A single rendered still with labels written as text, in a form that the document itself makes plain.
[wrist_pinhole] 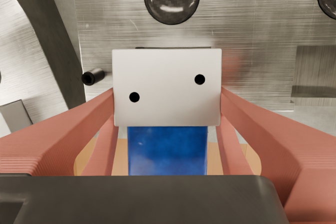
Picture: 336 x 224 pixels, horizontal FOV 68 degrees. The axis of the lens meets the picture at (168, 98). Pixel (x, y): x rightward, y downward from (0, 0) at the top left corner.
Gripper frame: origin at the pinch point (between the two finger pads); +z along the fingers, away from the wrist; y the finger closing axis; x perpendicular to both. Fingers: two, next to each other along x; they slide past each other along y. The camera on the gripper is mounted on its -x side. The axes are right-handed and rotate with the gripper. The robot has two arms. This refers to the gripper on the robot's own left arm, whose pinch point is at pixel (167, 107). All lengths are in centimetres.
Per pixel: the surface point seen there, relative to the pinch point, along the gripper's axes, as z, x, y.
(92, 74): 4.8, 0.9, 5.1
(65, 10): 17.4, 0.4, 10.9
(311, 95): 5.7, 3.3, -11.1
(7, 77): 10.6, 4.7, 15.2
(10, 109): 8.1, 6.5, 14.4
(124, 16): 7.4, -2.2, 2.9
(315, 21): 5.6, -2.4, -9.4
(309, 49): 7.3, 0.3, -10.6
